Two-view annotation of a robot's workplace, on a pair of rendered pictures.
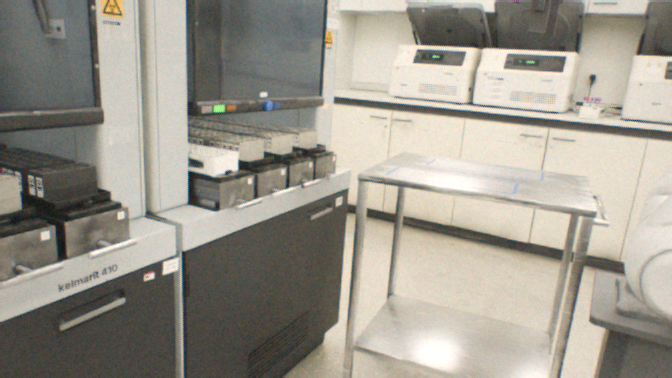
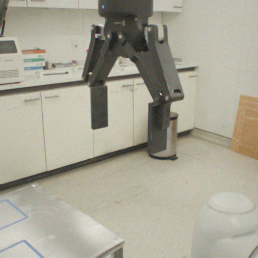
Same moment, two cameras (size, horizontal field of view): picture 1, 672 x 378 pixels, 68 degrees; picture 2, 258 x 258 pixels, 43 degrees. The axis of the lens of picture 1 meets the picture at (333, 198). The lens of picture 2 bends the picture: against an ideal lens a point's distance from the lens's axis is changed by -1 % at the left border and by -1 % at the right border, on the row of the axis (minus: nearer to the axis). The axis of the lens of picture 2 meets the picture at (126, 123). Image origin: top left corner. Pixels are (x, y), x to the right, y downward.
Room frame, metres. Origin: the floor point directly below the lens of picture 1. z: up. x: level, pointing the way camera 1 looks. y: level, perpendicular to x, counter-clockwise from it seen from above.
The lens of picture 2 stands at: (0.84, 0.05, 1.35)
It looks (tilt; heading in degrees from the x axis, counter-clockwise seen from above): 17 degrees down; 293
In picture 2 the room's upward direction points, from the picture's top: straight up
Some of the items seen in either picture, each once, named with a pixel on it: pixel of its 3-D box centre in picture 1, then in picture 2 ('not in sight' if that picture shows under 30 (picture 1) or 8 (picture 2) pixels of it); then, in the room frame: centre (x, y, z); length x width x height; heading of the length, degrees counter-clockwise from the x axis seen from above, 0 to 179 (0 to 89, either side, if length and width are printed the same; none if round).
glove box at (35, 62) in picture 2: not in sight; (30, 62); (2.89, -2.51, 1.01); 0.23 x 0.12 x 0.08; 61
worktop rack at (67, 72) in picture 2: not in sight; (54, 73); (2.56, -2.42, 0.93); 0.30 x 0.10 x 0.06; 54
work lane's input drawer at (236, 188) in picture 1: (151, 169); not in sight; (1.40, 0.53, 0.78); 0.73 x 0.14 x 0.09; 62
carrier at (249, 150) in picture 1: (249, 150); not in sight; (1.42, 0.25, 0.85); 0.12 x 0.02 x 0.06; 152
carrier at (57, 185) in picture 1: (68, 183); not in sight; (0.93, 0.51, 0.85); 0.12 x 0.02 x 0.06; 152
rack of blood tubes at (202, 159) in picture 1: (184, 158); not in sight; (1.33, 0.41, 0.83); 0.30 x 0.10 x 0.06; 61
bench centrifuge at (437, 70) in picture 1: (444, 53); not in sight; (3.68, -0.72, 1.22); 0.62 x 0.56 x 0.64; 150
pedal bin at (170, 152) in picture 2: not in sight; (163, 134); (1.73, -3.14, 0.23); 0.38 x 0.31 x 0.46; 152
